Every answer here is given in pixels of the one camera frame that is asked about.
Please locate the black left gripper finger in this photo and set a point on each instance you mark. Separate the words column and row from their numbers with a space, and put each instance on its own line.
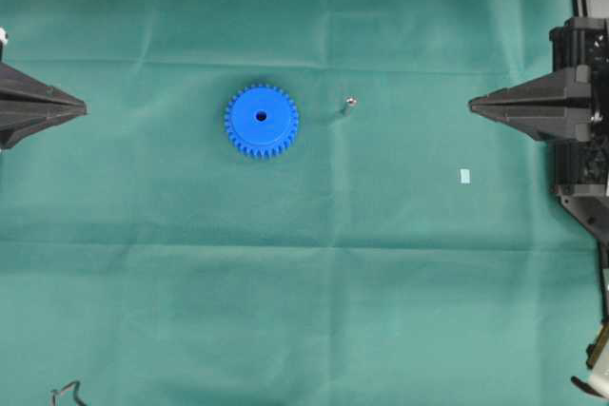
column 18, row 86
column 18, row 124

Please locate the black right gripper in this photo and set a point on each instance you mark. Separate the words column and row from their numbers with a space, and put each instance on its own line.
column 580, row 41

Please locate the blue plastic gear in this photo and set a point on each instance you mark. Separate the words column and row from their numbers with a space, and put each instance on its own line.
column 261, row 121

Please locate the small metal shaft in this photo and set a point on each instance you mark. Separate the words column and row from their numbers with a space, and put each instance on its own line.
column 348, row 106

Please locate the white connector at left edge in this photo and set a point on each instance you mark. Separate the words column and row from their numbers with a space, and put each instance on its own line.
column 4, row 38

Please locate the small pale tape piece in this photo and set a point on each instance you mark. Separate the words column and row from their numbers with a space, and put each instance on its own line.
column 465, row 176

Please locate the green table cloth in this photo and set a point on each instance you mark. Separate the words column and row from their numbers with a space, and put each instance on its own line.
column 145, row 257

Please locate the yellow and white bracket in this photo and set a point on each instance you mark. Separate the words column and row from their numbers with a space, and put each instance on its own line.
column 597, row 362

